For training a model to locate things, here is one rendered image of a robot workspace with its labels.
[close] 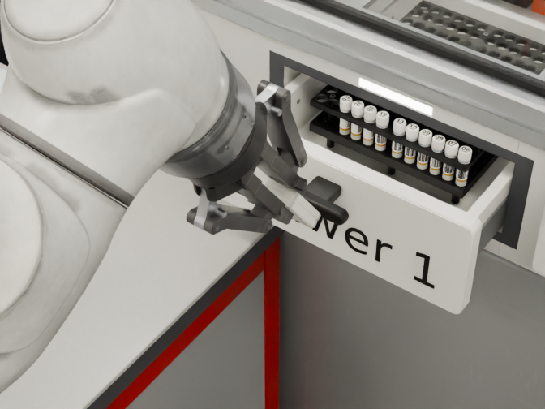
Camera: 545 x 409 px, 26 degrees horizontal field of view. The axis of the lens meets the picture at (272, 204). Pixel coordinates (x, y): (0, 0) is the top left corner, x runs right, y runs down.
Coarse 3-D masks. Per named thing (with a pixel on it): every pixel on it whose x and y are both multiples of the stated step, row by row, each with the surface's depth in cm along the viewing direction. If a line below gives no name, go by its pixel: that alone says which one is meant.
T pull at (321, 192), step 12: (312, 180) 107; (324, 180) 107; (312, 192) 106; (324, 192) 106; (336, 192) 106; (312, 204) 105; (324, 204) 105; (336, 204) 105; (324, 216) 105; (336, 216) 104; (348, 216) 104
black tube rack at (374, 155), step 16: (336, 96) 118; (352, 96) 118; (320, 128) 119; (336, 128) 120; (432, 128) 114; (352, 144) 118; (464, 144) 113; (384, 160) 116; (400, 160) 115; (416, 160) 115; (480, 160) 116; (416, 176) 115; (432, 176) 113; (480, 176) 115; (448, 192) 113; (464, 192) 113
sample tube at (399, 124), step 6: (396, 120) 113; (402, 120) 113; (396, 126) 113; (402, 126) 113; (396, 132) 113; (402, 132) 113; (396, 144) 114; (396, 150) 115; (402, 150) 115; (396, 156) 115
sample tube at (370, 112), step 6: (366, 108) 115; (372, 108) 115; (366, 114) 114; (372, 114) 114; (366, 120) 115; (372, 120) 115; (366, 132) 116; (372, 132) 116; (366, 138) 116; (372, 138) 117; (366, 144) 117
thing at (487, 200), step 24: (312, 96) 124; (336, 144) 122; (384, 168) 120; (504, 168) 111; (432, 192) 117; (480, 192) 117; (504, 192) 110; (480, 216) 107; (504, 216) 112; (480, 240) 109
